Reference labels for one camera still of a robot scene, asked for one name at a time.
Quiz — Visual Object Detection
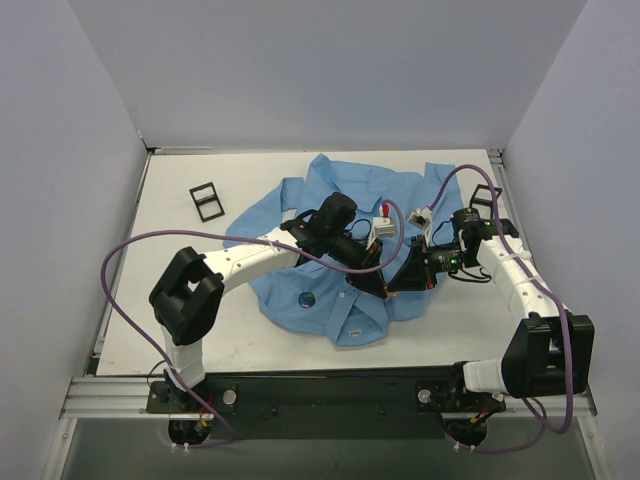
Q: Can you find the black rectangular frame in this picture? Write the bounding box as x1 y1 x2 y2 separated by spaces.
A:
469 184 503 216
189 182 225 223

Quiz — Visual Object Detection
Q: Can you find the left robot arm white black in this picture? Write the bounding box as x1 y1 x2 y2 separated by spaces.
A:
149 192 386 412

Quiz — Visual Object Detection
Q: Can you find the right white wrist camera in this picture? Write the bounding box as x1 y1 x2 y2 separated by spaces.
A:
407 207 433 244

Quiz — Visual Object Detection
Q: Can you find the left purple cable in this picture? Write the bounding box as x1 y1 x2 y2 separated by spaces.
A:
101 198 404 449

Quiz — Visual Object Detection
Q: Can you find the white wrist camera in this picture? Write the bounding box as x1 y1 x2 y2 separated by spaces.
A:
366 202 397 249
407 207 433 244

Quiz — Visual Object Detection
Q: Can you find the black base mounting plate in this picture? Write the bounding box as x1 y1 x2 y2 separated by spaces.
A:
146 366 506 444

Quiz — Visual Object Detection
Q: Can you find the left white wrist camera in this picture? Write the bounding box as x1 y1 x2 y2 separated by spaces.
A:
366 202 397 249

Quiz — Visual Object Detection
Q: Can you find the aluminium front rail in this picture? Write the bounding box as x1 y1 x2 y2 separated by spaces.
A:
60 377 597 419

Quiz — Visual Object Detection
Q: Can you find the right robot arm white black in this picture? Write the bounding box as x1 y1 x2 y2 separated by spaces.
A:
387 207 595 398

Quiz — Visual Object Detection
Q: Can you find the blue button-up shirt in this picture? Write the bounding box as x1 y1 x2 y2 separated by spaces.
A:
224 154 463 347

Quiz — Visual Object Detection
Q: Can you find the round blue badge pin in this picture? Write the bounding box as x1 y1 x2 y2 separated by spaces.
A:
298 291 316 309

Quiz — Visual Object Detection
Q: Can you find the right black rectangular frame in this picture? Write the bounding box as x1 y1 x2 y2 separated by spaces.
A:
469 184 503 216

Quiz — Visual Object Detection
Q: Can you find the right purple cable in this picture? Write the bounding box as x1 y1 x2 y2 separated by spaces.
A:
422 164 576 454

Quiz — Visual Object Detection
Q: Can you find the left black rectangular frame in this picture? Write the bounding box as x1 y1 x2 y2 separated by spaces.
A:
189 182 225 223

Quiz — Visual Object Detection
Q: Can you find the purple cable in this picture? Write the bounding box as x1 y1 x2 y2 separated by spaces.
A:
422 164 576 454
101 198 404 449

